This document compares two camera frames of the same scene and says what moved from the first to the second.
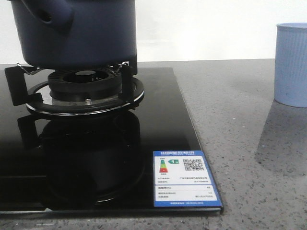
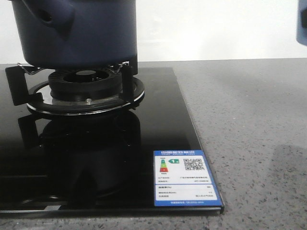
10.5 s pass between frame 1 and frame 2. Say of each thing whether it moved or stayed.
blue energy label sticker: stayed
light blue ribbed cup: moved
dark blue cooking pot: stayed
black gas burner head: stayed
